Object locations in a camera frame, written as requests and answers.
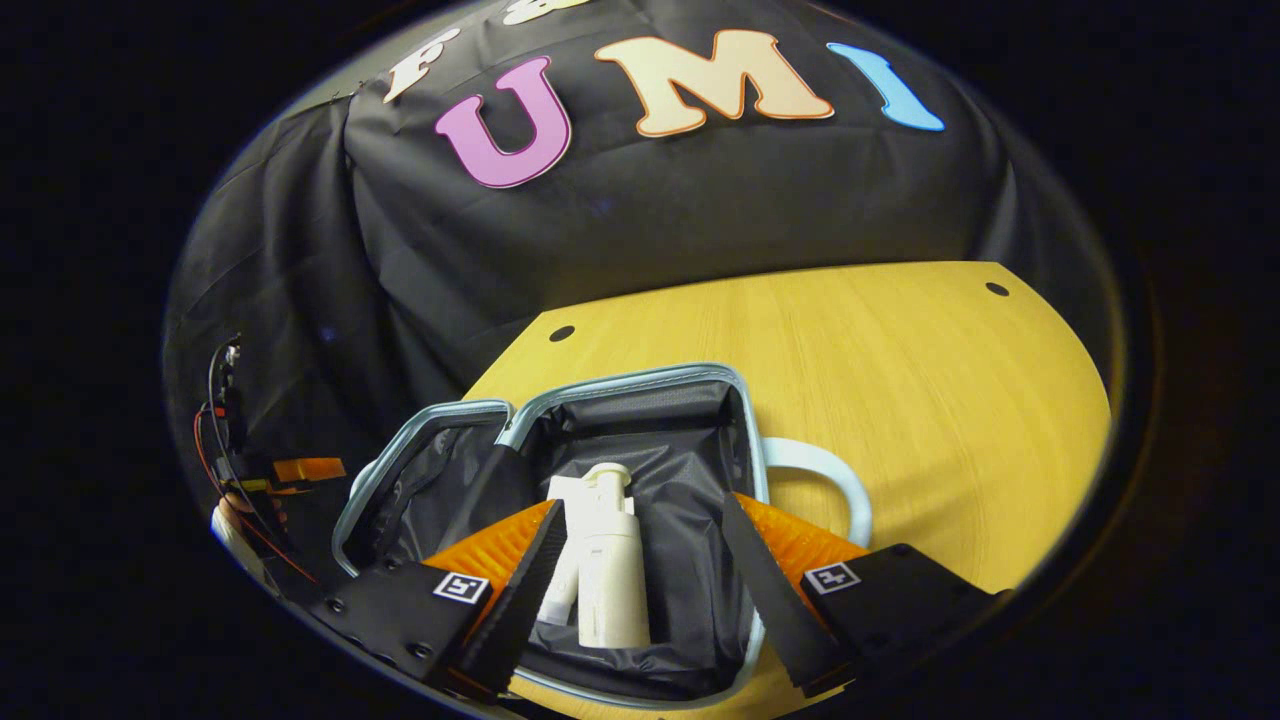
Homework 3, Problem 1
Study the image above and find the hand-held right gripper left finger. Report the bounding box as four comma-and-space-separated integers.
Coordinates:
310, 498, 569, 701

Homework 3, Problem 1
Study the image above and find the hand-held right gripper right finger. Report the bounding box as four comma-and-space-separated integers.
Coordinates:
722, 490, 1011, 699

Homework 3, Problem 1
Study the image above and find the white pump bottle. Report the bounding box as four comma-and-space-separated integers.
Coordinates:
578, 462, 653, 650

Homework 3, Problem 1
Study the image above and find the translucent white tube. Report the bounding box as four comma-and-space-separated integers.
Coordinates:
537, 474, 601, 627

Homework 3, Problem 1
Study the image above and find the light blue suitcase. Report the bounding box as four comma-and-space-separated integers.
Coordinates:
332, 362, 873, 711

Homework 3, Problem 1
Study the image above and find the black backdrop cloth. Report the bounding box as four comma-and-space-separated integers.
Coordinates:
163, 0, 1121, 601

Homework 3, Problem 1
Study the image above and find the black cable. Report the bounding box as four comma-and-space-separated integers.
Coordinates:
205, 335, 291, 561

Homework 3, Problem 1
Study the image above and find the red cable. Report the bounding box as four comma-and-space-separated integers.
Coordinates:
193, 405, 319, 586

